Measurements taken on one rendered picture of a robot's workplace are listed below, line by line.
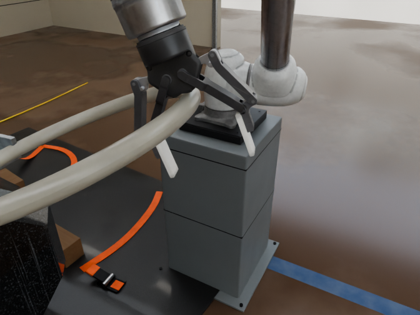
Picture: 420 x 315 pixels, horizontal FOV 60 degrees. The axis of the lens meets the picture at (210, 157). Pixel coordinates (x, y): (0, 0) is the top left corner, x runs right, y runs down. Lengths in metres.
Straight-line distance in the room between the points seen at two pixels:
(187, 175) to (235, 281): 0.57
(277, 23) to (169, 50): 0.71
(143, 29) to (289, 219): 1.93
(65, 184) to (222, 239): 1.25
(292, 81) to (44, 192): 1.07
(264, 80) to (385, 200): 1.57
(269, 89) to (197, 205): 0.58
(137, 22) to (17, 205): 0.26
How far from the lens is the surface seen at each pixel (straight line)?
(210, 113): 1.46
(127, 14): 0.51
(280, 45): 1.24
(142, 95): 0.56
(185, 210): 1.63
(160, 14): 0.50
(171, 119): 0.47
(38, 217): 1.51
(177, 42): 0.51
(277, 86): 1.34
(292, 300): 1.90
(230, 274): 1.75
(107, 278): 1.94
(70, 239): 2.07
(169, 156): 0.59
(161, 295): 1.87
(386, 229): 2.43
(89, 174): 0.42
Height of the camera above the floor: 1.48
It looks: 31 degrees down
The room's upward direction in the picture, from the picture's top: straight up
